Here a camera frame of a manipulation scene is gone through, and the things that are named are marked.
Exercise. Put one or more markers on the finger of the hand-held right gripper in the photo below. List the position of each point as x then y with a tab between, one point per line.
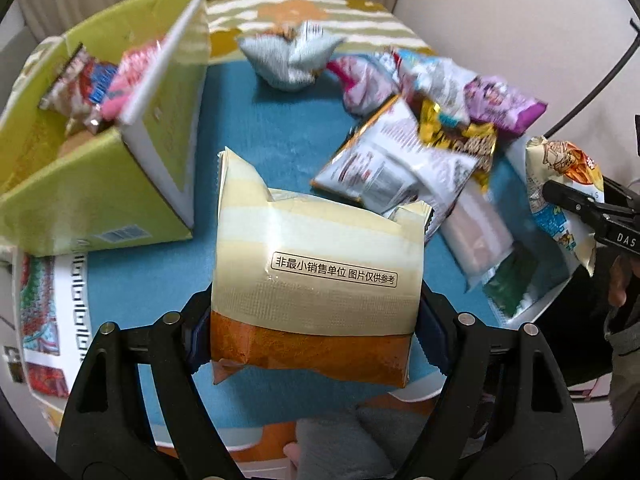
620	190
575	199

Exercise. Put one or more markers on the person's right hand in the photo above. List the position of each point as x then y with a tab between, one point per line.
620	280

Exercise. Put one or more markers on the white grey label snack packet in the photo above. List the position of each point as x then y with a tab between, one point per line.
390	160

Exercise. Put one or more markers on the white patterned cardboard box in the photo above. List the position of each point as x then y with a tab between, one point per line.
55	310

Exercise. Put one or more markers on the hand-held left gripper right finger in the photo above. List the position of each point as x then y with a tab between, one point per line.
433	332

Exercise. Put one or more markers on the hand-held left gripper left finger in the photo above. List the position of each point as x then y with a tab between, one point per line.
198	332

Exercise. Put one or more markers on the green snack packet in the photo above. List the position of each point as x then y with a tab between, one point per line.
510	286

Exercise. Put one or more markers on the grey cloth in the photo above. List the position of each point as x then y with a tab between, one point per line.
350	435

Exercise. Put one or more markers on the white blue snack packet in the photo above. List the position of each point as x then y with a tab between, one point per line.
430	80

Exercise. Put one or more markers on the pink white snack packet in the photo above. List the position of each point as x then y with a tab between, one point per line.
361	91

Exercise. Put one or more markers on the red blue snack packet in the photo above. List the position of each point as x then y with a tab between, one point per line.
85	85

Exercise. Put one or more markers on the cream orange snack packet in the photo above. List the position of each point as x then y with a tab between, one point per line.
310	240

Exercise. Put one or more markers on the cream cartoon snack packet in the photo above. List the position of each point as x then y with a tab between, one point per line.
555	170

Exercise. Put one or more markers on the pale pink snack packet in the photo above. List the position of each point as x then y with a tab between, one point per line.
475	235

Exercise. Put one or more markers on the green cardboard box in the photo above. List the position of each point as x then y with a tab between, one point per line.
65	200

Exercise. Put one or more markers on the purple snack packet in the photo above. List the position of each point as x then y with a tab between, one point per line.
500	101

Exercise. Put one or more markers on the floral striped quilt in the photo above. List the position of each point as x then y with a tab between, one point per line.
350	15

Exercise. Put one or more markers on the blue patterned blanket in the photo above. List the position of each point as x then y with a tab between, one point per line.
280	125

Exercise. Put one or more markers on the bright pink snack packet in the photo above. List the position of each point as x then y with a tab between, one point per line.
131	76

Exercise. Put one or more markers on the gold black snack packet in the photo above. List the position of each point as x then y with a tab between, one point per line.
465	146

